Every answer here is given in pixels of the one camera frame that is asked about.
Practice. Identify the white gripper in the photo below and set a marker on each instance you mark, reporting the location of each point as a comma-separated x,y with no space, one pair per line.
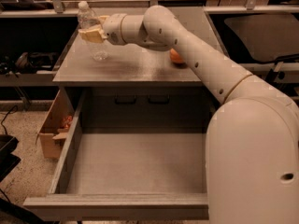
114,28

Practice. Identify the clear plastic water bottle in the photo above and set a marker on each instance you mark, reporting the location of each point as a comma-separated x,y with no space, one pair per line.
86,19

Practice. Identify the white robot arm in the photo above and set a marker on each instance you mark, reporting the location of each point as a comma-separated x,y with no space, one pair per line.
252,164

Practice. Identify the grey cabinet counter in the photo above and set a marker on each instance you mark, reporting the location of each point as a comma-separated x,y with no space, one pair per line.
133,71

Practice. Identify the grey open top drawer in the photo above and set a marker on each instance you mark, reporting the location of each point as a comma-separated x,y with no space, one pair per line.
126,176

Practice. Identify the black headphones on shelf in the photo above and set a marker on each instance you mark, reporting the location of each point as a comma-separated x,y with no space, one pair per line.
31,62

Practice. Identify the orange fruit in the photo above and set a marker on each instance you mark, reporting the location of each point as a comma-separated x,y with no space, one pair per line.
175,57

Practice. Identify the cardboard box on floor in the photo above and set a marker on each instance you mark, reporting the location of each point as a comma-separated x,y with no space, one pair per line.
56,124

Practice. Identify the dark office chair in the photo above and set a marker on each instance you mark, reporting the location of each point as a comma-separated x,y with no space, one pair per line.
267,37

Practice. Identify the black drawer handle right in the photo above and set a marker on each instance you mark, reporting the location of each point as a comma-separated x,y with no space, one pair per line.
158,99

